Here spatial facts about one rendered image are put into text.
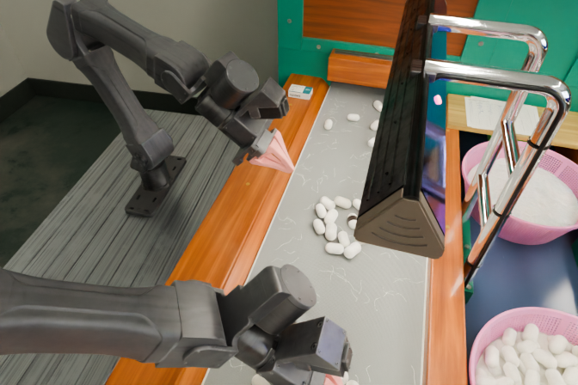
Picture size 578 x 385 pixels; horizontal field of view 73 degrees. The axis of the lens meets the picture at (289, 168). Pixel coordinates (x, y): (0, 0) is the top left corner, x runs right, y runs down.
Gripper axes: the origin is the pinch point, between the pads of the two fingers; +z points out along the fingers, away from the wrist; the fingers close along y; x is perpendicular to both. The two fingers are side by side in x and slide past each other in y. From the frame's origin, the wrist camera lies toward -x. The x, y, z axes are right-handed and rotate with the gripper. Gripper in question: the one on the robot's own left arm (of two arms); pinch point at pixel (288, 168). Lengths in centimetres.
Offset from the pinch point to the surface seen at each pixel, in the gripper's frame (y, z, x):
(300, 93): 37.1, -1.2, 10.6
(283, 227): -4.7, 7.6, 8.4
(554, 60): 51, 37, -37
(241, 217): -6.8, 0.1, 11.6
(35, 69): 112, -103, 177
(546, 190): 21, 47, -25
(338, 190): 8.3, 13.9, 3.0
